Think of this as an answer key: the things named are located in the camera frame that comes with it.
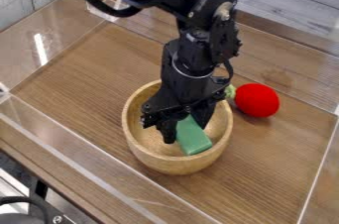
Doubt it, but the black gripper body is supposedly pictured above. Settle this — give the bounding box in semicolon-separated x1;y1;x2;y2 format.
142;41;230;128

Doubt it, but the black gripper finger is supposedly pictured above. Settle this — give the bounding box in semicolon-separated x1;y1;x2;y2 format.
156;119;178;144
191;98;216;128

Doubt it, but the green rectangular block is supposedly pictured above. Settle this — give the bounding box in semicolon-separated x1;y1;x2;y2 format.
176;116;214;156

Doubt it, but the brown wooden bowl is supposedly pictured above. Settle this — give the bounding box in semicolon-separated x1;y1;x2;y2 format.
122;80;234;175

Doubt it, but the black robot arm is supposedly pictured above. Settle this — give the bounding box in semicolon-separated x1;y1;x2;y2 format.
85;0;243;144

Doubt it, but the red plush strawberry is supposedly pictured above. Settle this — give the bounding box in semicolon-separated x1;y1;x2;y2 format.
226;83;279;118

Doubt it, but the clear acrylic front wall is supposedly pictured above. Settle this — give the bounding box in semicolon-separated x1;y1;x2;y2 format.
0;83;222;224

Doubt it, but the black table clamp bracket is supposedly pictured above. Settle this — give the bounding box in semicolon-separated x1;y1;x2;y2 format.
0;177;79;224

